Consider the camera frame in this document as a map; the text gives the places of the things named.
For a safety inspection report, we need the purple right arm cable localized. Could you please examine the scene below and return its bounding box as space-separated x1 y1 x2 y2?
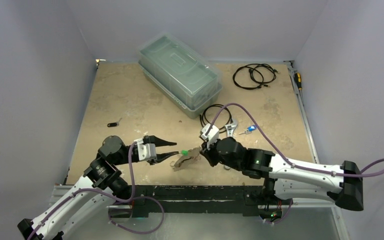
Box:
205 102 384 178

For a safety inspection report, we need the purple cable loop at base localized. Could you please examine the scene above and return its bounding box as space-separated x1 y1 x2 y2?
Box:
107 196 165 235

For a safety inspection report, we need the aluminium frame rail right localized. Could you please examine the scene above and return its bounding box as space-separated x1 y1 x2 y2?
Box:
284 60 320 164

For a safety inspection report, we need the clear plastic storage box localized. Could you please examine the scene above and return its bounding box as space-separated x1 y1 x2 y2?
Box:
137 32 223 119

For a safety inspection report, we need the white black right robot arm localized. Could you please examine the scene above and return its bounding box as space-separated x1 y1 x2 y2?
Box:
199 137 364 212

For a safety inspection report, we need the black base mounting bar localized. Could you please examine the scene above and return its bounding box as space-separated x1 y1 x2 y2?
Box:
125 184 294 220

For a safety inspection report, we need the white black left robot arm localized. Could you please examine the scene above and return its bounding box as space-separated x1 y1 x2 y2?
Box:
17 135 177 240

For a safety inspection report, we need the black coiled cable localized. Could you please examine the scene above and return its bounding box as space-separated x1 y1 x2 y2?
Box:
199 103 233 135
232 63 280 91

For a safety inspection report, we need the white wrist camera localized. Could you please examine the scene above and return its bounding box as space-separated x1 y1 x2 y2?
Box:
199 123 220 141
132 138 157 164

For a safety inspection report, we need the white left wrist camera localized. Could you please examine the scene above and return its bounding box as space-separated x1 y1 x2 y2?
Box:
132 138 157 164

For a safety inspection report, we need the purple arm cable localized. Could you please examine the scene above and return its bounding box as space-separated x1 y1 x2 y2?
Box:
205 102 384 178
26 142 137 240

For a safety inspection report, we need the yellow black screwdriver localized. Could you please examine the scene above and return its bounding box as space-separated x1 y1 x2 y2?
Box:
293 72 303 91

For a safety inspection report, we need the key with blue tag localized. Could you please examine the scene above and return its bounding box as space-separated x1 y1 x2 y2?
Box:
238 125 257 135

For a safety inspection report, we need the adjustable wrench red handle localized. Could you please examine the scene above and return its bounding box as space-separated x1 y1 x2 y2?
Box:
224 118 238 138

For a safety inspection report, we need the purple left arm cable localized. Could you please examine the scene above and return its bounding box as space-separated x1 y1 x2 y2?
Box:
26 142 137 240

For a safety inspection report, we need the black coiled cable near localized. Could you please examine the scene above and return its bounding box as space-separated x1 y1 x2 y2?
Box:
199 103 233 135

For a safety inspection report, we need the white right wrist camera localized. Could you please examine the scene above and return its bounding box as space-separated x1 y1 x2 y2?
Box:
199 123 220 141

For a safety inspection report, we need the key with green tag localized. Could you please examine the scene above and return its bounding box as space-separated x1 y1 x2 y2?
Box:
180 150 189 156

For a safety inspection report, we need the black coiled cable far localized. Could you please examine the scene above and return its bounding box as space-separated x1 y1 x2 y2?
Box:
232 63 280 91

